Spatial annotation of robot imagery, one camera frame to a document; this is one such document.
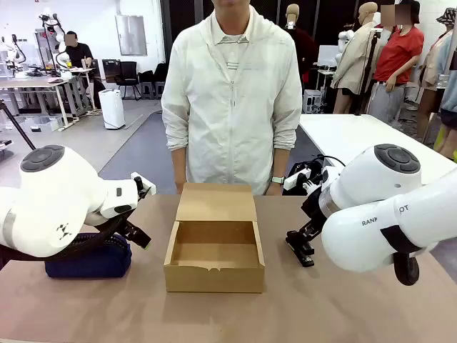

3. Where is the open brown cardboard box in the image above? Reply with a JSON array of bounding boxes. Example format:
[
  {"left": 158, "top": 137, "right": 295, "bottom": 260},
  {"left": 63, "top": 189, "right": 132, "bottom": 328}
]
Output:
[{"left": 163, "top": 182, "right": 266, "bottom": 294}]

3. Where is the white background table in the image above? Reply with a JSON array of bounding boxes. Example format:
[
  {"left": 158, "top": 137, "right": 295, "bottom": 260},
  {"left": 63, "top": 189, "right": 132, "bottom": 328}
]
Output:
[{"left": 298, "top": 113, "right": 457, "bottom": 187}]

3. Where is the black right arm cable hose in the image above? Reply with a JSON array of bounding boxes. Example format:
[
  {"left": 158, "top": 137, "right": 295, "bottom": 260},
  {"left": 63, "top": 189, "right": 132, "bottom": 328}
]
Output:
[{"left": 380, "top": 224, "right": 436, "bottom": 286}]

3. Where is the mannequin in beige jacket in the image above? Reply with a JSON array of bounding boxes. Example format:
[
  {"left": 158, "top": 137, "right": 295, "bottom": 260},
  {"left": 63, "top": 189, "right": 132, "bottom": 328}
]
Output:
[{"left": 330, "top": 1, "right": 381, "bottom": 115}]

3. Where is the mannequin in red shirt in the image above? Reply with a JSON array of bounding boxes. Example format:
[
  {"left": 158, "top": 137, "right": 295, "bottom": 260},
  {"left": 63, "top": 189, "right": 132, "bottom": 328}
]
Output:
[{"left": 367, "top": 0, "right": 426, "bottom": 126}]

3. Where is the white plastic crate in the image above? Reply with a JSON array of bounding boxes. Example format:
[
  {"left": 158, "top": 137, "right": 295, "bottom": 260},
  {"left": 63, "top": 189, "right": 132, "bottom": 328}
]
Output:
[{"left": 302, "top": 89, "right": 325, "bottom": 114}]

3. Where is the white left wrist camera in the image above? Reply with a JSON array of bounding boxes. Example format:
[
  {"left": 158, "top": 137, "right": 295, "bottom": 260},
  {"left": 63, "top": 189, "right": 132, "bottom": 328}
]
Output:
[{"left": 130, "top": 172, "right": 157, "bottom": 197}]

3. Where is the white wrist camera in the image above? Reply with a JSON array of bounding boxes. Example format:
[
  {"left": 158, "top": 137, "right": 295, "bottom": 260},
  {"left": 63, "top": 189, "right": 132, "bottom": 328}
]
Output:
[
  {"left": 130, "top": 172, "right": 157, "bottom": 197},
  {"left": 284, "top": 169, "right": 310, "bottom": 189}
]

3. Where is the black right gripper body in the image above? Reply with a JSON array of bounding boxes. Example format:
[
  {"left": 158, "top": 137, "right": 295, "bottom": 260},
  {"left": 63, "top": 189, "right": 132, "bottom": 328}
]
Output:
[{"left": 301, "top": 187, "right": 328, "bottom": 228}]

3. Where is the person's left forearm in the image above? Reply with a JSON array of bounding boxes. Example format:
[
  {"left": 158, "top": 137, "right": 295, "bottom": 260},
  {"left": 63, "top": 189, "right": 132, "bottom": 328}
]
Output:
[{"left": 273, "top": 148, "right": 291, "bottom": 179}]

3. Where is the person's right forearm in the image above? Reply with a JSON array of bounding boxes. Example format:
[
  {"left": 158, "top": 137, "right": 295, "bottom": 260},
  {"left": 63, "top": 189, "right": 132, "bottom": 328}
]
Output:
[{"left": 171, "top": 149, "right": 189, "bottom": 185}]

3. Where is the navy blue fabric pouch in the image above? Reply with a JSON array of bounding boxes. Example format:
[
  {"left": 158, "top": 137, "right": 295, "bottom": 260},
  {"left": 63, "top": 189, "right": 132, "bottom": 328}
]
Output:
[{"left": 44, "top": 234, "right": 133, "bottom": 279}]

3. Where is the seated person in black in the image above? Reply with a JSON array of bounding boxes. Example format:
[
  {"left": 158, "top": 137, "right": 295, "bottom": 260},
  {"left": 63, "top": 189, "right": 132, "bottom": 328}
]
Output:
[{"left": 64, "top": 31, "right": 104, "bottom": 108}]

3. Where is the person in white jacket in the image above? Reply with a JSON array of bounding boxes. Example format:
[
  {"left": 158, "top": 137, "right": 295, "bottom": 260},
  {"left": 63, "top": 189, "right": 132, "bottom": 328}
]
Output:
[{"left": 161, "top": 0, "right": 303, "bottom": 197}]

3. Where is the mannequin in dark clothes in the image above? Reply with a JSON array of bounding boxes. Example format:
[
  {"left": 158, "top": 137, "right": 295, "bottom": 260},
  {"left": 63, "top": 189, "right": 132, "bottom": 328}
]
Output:
[{"left": 285, "top": 3, "right": 319, "bottom": 85}]

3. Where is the white air purifier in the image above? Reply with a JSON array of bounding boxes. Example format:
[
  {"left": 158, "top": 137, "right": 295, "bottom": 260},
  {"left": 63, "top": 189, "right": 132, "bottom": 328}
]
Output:
[{"left": 98, "top": 89, "right": 126, "bottom": 130}]

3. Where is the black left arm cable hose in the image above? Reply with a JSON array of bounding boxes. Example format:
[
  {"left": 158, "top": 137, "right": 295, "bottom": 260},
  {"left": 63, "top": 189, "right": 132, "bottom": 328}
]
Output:
[{"left": 66, "top": 213, "right": 126, "bottom": 253}]

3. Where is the grey background workbench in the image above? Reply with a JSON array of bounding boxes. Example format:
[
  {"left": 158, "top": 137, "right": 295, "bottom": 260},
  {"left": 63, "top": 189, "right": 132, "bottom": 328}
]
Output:
[{"left": 0, "top": 67, "right": 94, "bottom": 131}]

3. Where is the mannequin in light blue top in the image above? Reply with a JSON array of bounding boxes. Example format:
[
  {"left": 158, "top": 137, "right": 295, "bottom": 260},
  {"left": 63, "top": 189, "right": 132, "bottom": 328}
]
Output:
[{"left": 437, "top": 31, "right": 457, "bottom": 130}]

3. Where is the white background board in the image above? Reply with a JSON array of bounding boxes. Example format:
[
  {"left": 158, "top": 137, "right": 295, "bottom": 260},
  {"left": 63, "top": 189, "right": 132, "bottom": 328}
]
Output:
[{"left": 316, "top": 44, "right": 340, "bottom": 69}]

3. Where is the black tripod leg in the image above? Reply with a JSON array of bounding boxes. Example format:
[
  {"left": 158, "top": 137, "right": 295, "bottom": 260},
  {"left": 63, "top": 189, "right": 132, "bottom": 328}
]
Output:
[{"left": 0, "top": 99, "right": 36, "bottom": 151}]

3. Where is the metal wall panel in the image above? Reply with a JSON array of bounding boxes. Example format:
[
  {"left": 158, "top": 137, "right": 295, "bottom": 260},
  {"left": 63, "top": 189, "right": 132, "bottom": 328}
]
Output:
[{"left": 114, "top": 14, "right": 148, "bottom": 56}]

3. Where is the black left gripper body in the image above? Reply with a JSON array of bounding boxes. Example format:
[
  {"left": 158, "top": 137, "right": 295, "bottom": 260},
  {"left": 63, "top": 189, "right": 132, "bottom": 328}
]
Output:
[{"left": 114, "top": 213, "right": 136, "bottom": 235}]

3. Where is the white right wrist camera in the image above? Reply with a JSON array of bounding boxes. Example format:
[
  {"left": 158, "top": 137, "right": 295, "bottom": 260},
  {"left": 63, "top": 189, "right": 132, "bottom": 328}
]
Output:
[{"left": 284, "top": 169, "right": 310, "bottom": 189}]

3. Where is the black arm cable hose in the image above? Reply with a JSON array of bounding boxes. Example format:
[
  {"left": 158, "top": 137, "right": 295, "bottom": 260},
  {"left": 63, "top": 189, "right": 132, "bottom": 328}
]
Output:
[
  {"left": 380, "top": 224, "right": 436, "bottom": 286},
  {"left": 66, "top": 213, "right": 126, "bottom": 253}
]

